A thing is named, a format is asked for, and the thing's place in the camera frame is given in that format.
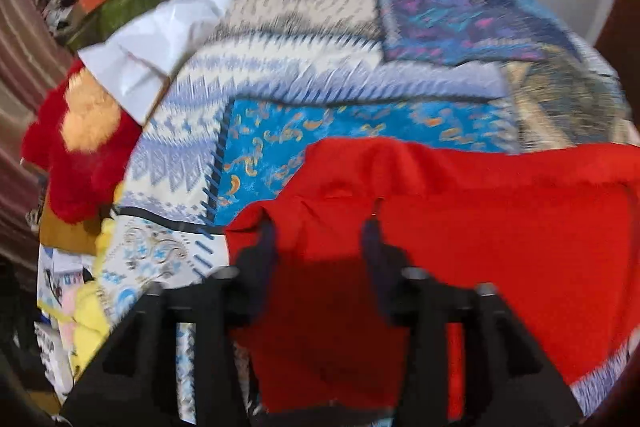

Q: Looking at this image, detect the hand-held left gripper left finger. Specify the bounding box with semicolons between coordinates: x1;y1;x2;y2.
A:
60;222;279;427

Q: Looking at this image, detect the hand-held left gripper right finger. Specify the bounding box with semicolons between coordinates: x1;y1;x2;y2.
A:
362;217;584;427

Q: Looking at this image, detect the red zip jacket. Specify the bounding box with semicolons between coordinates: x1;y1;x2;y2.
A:
225;138;640;414

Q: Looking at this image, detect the yellow cloth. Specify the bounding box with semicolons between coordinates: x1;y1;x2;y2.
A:
70;217;119;379

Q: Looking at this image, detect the red plush toy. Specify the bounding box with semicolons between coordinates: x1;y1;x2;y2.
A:
21;59;144;224

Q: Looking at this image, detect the blue patchwork quilt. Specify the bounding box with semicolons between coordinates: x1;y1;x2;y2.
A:
97;0;636;423

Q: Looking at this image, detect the cartoon printed sheet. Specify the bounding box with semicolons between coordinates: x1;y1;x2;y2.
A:
35;244;77;403

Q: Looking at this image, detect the green patterned cloth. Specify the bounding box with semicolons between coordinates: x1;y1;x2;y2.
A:
67;0;161;53

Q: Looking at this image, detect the striped red beige curtain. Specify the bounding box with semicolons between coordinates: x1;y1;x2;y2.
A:
0;0;76;268

